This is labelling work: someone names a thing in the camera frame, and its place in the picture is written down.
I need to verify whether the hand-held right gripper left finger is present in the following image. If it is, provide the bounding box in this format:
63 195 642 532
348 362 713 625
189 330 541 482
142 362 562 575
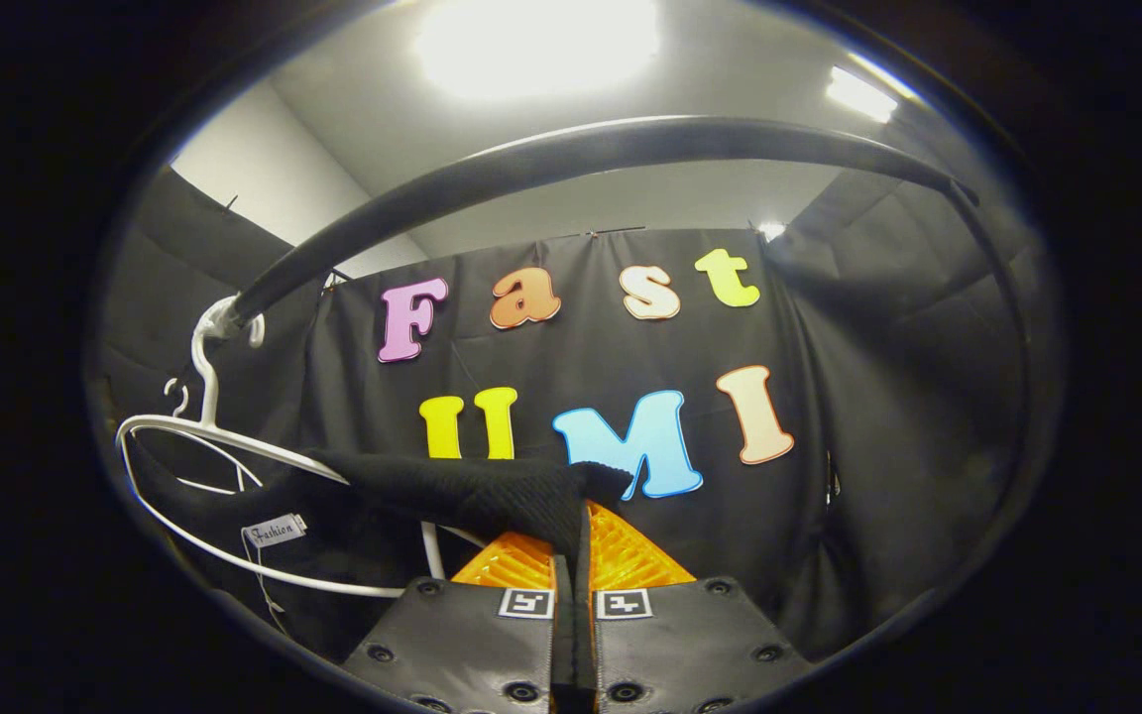
341 531 572 714

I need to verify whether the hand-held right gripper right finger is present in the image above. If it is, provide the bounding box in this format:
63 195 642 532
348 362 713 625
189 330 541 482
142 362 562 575
571 501 815 714

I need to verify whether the black knit jacket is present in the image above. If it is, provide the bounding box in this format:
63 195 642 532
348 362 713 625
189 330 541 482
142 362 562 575
130 436 633 665

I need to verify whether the black backdrop cloth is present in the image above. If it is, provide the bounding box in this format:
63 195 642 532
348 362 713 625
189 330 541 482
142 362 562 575
95 164 1053 660

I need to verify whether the ceiling light panel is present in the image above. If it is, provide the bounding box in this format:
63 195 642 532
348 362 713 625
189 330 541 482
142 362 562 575
826 65 899 124

